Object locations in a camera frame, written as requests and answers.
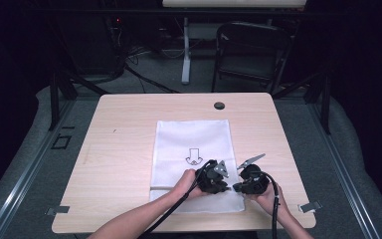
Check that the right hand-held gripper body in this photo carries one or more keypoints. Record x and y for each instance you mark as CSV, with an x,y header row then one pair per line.
x,y
253,182

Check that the grey metal bracket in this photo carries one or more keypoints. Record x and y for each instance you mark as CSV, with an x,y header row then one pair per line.
x,y
58,209
310,206

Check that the white desk leg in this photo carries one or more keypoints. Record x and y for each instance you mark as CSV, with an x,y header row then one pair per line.
x,y
186,53

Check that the person's left hand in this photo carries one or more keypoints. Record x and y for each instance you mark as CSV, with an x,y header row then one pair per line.
x,y
187,182

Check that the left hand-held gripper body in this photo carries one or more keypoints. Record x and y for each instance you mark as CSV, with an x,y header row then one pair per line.
x,y
212,179

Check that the black metal stand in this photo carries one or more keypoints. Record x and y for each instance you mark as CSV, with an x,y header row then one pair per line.
x,y
54,99
325,103

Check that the white cloth bag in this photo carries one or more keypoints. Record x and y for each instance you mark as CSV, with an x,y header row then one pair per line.
x,y
192,142

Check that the person's right hand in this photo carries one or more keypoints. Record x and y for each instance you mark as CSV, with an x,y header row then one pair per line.
x,y
265,199

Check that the black tape square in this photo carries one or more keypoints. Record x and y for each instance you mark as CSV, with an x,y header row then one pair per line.
x,y
55,142

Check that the dark computer tower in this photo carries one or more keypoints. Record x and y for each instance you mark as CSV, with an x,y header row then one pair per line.
x,y
89,46

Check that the aluminium floor rail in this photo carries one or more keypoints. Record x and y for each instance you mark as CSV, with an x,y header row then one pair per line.
x,y
23,176
344,179

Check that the black folding chair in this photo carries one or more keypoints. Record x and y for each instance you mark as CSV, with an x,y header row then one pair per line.
x,y
250,53

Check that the black tape strip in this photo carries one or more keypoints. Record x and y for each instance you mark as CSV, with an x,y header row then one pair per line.
x,y
68,127

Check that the black table grommet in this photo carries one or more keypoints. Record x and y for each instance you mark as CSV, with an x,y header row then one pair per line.
x,y
219,106

